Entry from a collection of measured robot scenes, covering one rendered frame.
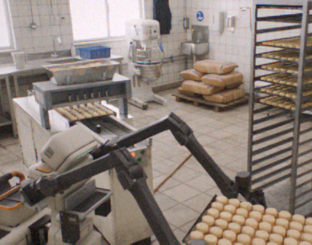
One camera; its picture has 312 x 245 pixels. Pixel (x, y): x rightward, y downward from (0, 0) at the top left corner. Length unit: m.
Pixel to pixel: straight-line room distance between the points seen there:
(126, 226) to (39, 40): 4.21
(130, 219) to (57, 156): 1.41
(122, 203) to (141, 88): 4.36
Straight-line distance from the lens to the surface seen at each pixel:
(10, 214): 2.30
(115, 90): 3.74
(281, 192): 3.95
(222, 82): 6.74
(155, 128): 2.00
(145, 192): 1.57
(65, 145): 1.94
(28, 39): 6.83
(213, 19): 7.82
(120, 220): 3.23
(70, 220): 2.03
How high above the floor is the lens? 1.94
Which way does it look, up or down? 19 degrees down
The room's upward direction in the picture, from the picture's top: 1 degrees counter-clockwise
